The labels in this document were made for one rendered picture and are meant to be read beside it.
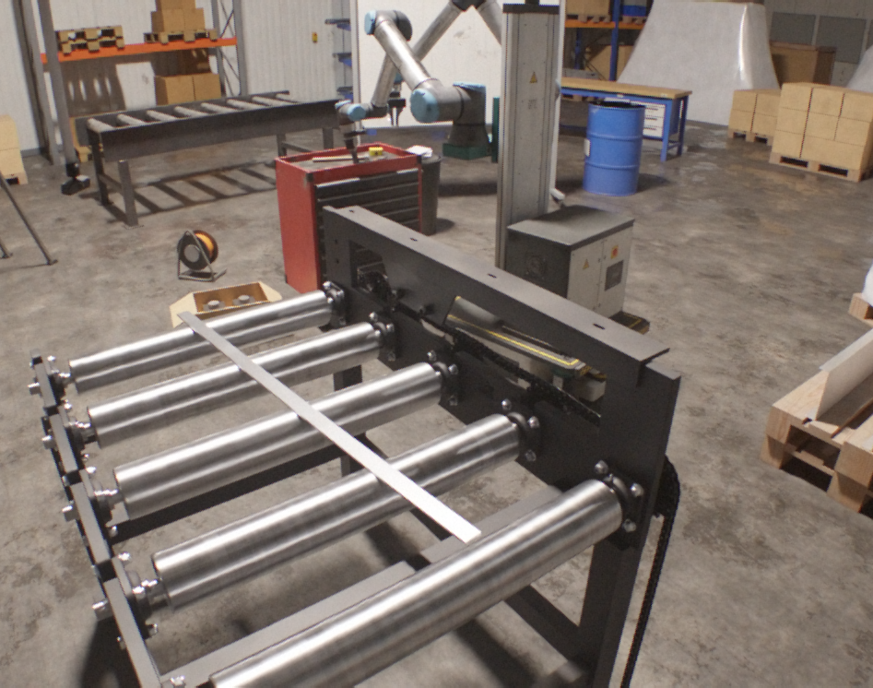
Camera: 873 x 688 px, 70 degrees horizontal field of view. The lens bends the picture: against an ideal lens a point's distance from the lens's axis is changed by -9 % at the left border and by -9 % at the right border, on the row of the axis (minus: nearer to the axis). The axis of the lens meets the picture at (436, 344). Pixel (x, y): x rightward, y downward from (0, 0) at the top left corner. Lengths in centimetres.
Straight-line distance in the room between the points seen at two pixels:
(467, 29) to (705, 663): 526
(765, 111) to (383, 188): 823
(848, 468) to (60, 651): 291
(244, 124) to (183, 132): 60
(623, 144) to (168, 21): 654
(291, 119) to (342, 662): 625
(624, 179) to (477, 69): 190
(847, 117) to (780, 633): 775
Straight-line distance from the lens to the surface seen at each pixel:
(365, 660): 108
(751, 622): 246
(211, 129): 663
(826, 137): 957
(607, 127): 695
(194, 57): 1099
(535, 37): 316
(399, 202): 398
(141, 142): 644
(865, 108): 942
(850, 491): 305
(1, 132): 920
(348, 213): 207
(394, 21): 341
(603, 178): 704
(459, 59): 623
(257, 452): 150
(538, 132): 326
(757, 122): 1136
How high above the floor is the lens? 175
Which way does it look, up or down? 27 degrees down
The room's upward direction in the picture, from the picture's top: straight up
